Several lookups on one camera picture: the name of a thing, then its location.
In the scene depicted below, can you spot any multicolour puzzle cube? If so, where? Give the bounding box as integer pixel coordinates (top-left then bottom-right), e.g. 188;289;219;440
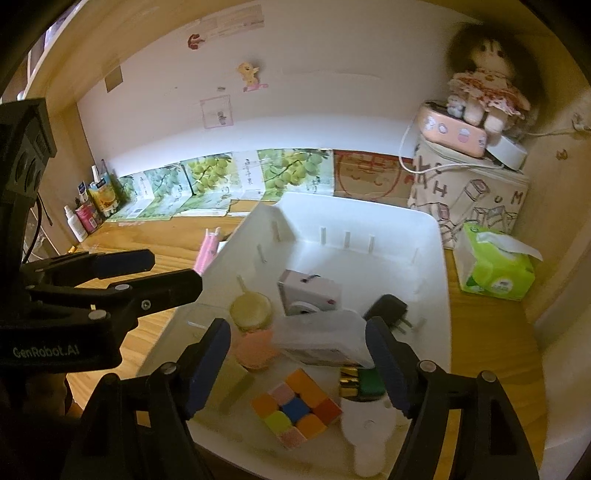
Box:
250;369;342;450

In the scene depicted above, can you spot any green gold perfume bottle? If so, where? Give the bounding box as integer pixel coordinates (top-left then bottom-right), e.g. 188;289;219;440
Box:
339;366;386;402

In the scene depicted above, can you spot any round cream compact mirror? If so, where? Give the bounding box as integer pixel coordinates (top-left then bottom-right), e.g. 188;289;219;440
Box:
229;291;273;332

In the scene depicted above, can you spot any pink square wall sticker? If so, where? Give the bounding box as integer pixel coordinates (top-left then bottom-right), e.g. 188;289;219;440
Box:
199;95;233;129

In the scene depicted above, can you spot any white spray bottle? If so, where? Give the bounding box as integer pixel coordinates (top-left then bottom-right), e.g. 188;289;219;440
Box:
64;205;88;242

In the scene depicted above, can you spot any clear acrylic sticker box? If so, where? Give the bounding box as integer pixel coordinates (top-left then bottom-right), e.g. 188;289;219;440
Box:
175;302;230;340

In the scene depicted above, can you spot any brown cardboard with drawing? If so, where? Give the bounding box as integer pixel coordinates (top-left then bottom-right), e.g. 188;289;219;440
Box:
334;150;414;208

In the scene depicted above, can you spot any green tissue pack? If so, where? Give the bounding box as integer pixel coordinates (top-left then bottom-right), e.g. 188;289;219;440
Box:
453;223;543;301

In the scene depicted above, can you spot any beige letter-print fabric bag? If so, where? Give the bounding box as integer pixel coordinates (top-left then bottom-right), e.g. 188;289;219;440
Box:
408;138;530;249

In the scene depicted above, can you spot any pink sticker-covered case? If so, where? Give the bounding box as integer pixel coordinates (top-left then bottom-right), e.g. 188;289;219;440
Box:
417;102;487;158

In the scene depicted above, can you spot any white charging cable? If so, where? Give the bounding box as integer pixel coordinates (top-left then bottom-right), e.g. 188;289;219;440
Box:
397;115;591;176

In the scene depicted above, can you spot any cream faceted case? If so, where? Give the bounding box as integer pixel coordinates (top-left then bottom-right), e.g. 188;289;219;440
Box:
206;355;254;414

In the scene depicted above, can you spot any black cable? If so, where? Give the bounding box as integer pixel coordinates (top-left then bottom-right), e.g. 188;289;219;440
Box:
20;191;54;264

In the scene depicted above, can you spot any green grape printed cardboard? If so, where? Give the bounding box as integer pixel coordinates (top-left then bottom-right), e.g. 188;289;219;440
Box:
109;148;335;222

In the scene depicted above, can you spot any white square charger box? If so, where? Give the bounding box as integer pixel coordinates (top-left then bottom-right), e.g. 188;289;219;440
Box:
271;309;375;368

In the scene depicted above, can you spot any orange juice carton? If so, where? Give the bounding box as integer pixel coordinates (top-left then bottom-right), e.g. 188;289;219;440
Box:
88;166;119;218

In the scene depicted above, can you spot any brown-haired plush doll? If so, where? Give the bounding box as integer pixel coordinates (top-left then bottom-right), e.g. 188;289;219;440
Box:
447;24;543;137

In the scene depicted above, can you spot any white cat-shaped case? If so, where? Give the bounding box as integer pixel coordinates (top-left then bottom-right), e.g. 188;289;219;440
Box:
341;396;397;478

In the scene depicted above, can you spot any black power adapter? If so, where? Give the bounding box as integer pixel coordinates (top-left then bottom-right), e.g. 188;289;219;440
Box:
363;294;414;335

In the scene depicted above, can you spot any yellow cartoon wall sticker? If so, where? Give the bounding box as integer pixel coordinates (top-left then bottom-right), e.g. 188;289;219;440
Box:
236;62;269;93

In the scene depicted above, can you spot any white plastic storage bin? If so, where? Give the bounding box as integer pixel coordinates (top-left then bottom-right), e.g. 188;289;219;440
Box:
140;193;451;479

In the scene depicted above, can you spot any pink snack can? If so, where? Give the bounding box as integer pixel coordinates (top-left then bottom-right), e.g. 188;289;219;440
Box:
75;199;103;234

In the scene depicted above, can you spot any pink hair roller clip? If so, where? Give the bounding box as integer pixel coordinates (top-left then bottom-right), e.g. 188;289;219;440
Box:
193;227;221;275

